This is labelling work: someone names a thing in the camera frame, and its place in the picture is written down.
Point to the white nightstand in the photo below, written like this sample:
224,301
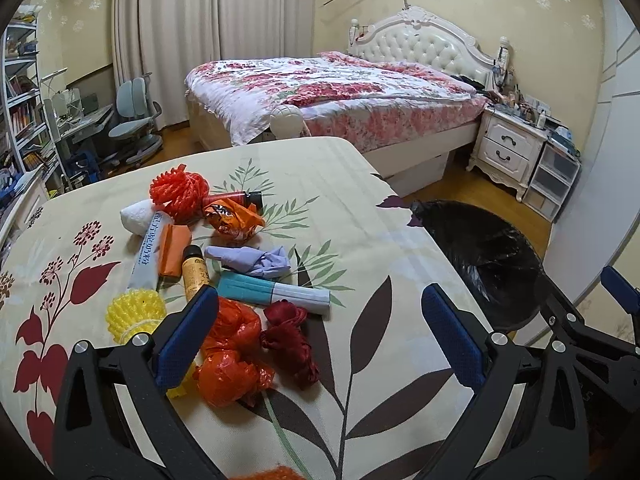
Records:
505,145

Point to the pink floral bed sheet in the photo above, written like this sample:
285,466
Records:
400,115

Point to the grey blue office chair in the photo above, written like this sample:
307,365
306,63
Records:
130,92

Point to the white wardrobe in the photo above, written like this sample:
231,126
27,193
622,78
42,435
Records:
620,60

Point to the floral tablecloth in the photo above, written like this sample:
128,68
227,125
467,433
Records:
325,185

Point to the purple plastic glove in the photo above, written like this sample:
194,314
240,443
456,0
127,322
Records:
250,260

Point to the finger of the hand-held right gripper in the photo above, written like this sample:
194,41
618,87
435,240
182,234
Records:
565,315
622,287

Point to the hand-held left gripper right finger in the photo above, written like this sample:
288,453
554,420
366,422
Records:
452,335

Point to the small orange box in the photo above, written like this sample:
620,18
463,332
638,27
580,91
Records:
174,252

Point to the white paper ball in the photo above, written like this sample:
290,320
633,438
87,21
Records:
135,215

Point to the amber bottle yellow label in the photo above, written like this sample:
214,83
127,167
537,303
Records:
195,272

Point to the red tube black cap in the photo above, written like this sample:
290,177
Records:
227,199

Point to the beige curtain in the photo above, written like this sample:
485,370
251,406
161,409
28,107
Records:
190,25

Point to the group of small bottles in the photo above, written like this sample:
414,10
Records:
522,107

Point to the orange foam fruit net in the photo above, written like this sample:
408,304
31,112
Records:
177,190

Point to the bin with black bag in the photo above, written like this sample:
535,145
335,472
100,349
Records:
480,255

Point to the clear plastic drawer unit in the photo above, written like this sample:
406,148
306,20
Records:
550,180

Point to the yellow foam fruit net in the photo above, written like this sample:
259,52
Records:
135,312

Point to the white tube packet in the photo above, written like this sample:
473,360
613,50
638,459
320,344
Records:
147,255

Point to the white bookshelf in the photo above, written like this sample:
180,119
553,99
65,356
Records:
20,120

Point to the grey study desk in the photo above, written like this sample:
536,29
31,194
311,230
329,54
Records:
82,120

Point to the white desk lamp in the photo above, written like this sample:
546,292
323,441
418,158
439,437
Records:
54,74

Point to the orange plastic bag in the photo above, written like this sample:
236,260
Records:
230,360

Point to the person's orange fuzzy clothing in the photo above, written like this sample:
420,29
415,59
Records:
275,474

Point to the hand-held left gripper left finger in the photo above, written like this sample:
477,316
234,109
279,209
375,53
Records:
187,335

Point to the orange snack wrapper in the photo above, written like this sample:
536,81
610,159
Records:
232,222

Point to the white red floral quilt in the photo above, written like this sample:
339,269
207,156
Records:
260,80

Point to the dark clothing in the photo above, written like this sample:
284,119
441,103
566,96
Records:
470,81

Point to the white storage box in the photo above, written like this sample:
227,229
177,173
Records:
420,175

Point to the white tufted bed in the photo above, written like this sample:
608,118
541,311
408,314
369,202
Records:
425,40

